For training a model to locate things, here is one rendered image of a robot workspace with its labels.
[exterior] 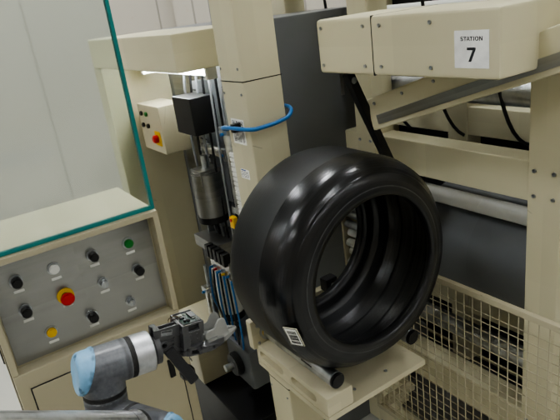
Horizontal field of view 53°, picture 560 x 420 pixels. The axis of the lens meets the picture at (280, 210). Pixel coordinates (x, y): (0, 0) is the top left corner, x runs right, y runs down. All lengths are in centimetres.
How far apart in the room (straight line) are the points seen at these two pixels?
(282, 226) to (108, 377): 50
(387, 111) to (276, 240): 61
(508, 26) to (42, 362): 159
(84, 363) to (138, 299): 77
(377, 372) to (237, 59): 98
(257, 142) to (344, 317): 60
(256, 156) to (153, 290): 65
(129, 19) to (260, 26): 346
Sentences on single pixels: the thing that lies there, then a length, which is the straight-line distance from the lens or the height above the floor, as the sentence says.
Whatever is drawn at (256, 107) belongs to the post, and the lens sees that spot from 159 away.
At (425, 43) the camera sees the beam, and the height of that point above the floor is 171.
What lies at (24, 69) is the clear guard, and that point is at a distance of 172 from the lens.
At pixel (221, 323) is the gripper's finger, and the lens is 134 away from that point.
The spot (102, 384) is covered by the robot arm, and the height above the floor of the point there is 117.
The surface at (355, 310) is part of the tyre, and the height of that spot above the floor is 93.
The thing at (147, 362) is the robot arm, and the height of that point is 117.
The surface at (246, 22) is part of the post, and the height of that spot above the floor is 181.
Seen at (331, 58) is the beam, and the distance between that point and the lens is 165.
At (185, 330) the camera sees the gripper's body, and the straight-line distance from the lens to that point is 128.
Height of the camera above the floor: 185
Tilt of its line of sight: 20 degrees down
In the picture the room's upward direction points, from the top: 8 degrees counter-clockwise
